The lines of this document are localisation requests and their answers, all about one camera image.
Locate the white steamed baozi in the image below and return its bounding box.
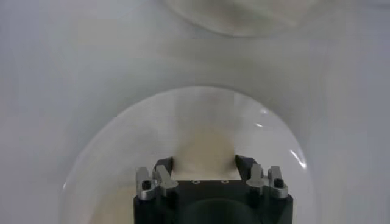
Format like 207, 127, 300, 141
172, 127, 241, 181

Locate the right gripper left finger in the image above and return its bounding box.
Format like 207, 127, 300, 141
135, 156, 180, 201

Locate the white round plate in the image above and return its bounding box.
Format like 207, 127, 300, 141
59, 86, 321, 224

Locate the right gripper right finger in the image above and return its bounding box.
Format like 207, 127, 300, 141
235, 154, 289, 200

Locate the cream electric cooker base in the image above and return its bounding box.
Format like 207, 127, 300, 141
163, 0, 305, 38

